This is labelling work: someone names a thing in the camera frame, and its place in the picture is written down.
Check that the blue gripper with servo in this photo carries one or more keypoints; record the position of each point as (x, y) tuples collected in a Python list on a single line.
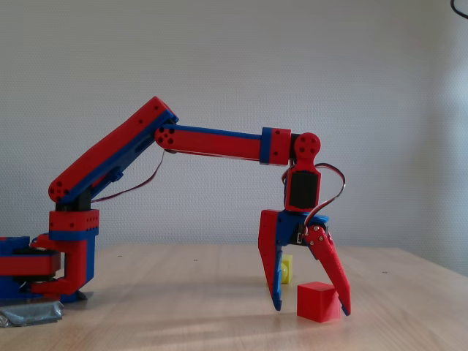
[(287, 229)]

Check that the red cube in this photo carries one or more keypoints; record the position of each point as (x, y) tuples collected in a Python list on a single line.
[(316, 303)]

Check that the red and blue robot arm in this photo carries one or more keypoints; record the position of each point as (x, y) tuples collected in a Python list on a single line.
[(109, 153)]

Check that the red and blue robot base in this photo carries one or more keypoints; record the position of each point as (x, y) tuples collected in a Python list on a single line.
[(22, 265)]

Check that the yellow cube with ball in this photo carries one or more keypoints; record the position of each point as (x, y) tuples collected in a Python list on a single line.
[(287, 268)]

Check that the flat gray duct tape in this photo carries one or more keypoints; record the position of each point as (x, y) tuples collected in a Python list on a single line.
[(86, 295)]

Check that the crumpled gray duct tape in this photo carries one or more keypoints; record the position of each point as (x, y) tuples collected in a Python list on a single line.
[(33, 311)]

